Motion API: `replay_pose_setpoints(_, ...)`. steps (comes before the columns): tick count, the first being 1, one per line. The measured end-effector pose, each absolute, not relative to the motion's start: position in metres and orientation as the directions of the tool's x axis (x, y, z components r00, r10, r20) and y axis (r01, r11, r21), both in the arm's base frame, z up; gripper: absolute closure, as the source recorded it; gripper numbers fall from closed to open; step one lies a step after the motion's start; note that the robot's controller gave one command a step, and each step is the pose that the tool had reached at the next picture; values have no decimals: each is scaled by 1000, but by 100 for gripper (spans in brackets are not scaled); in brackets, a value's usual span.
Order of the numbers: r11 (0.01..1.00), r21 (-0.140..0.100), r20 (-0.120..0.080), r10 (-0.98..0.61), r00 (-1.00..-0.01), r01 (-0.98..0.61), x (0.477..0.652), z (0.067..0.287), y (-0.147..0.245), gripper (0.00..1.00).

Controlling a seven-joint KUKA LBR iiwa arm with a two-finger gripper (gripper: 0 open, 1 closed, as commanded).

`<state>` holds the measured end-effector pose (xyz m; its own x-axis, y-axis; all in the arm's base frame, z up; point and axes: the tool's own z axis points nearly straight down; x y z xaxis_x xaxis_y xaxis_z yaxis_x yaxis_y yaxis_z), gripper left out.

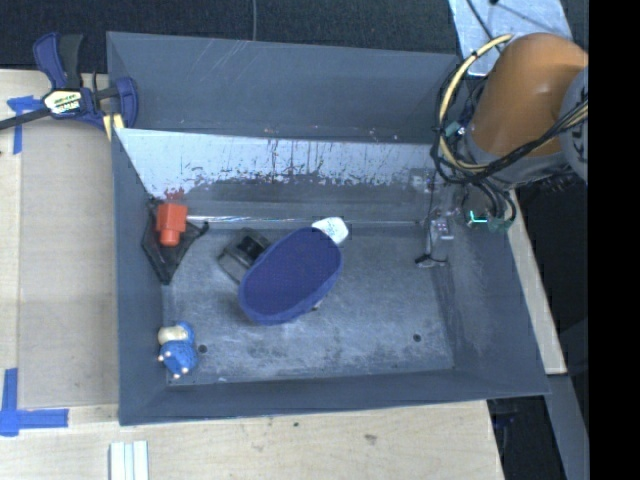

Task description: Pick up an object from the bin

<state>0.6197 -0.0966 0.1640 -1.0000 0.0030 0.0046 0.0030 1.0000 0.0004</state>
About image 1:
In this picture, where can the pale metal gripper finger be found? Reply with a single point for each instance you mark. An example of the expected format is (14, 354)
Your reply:
(429, 218)
(443, 228)

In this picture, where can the grey metal bin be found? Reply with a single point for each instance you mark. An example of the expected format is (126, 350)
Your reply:
(380, 313)

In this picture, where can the blue oval bowl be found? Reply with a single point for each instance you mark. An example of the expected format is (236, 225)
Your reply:
(290, 278)

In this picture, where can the orange and black triangular tool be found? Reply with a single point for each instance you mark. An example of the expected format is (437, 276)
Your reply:
(171, 223)

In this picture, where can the blue and cream toy animal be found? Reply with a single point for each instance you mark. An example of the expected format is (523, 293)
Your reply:
(179, 353)

